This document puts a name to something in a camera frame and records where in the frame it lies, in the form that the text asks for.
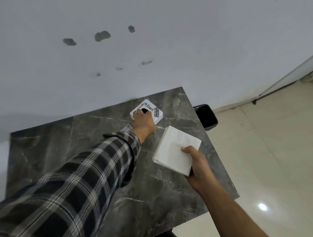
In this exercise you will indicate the person's right forearm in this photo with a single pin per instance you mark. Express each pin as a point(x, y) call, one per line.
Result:
point(232, 214)

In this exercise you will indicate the person's right hand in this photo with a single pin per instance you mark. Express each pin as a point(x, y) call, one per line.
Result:
point(201, 171)

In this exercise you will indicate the person's left forearm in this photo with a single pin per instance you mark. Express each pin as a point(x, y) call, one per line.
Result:
point(80, 178)

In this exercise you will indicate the person's left fingers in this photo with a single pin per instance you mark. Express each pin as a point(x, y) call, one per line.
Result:
point(139, 114)

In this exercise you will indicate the person's right thumb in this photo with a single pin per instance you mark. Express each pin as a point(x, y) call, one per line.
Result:
point(189, 150)

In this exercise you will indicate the stack of white paper napkins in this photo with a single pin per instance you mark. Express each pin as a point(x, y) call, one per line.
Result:
point(174, 149)

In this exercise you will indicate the black trash bin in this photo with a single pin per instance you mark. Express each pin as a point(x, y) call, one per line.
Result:
point(206, 117)

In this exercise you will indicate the person's left hand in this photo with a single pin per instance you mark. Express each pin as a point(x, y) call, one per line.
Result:
point(145, 124)

